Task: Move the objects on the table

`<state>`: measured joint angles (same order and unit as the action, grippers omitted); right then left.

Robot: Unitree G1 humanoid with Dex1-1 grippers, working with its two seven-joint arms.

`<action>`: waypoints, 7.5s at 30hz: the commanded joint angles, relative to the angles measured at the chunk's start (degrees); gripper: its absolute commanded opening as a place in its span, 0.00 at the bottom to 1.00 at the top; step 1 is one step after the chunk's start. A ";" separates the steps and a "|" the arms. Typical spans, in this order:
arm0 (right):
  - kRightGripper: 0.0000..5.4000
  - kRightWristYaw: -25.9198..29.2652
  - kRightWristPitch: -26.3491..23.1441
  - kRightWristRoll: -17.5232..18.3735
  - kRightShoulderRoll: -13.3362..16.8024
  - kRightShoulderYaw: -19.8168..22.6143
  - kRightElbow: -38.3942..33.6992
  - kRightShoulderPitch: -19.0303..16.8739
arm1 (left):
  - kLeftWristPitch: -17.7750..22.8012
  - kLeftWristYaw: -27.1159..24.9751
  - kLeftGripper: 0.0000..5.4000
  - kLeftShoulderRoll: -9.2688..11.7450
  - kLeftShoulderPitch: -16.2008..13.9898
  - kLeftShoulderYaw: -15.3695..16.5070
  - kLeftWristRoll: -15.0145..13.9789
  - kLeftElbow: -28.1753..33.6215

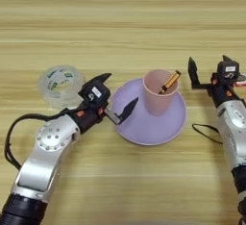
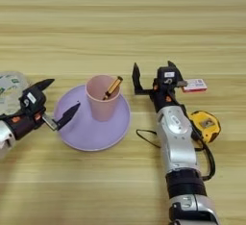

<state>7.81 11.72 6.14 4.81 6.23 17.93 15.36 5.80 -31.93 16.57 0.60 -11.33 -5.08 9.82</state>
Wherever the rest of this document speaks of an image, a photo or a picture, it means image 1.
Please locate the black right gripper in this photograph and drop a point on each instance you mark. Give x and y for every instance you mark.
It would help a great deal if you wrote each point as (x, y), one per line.
(226, 91)

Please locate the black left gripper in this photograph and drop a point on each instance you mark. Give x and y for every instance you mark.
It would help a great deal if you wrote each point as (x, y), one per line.
(86, 116)

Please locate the brown stick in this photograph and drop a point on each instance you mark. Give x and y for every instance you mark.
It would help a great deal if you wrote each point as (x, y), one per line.
(169, 82)

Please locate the pink plastic cup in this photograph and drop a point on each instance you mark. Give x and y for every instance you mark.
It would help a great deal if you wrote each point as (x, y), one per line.
(157, 102)

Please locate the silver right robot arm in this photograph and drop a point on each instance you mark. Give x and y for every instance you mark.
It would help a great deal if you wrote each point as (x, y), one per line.
(233, 126)

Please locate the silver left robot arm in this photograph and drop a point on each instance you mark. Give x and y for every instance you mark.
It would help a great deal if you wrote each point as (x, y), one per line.
(48, 139)

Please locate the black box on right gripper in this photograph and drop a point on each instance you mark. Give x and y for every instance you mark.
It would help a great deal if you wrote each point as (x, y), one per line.
(229, 70)

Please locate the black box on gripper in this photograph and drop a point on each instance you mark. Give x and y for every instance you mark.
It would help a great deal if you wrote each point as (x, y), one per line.
(94, 93)
(229, 70)

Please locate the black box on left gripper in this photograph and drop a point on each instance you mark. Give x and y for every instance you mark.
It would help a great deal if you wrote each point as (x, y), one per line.
(94, 93)

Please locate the small red white box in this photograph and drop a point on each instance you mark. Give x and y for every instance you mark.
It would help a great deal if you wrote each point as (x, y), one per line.
(242, 84)

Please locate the purple round plate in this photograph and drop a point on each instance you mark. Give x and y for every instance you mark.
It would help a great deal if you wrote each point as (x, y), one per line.
(144, 129)

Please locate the clear adhesive tape roll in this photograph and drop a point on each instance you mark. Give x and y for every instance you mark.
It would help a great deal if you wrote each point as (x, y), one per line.
(59, 87)

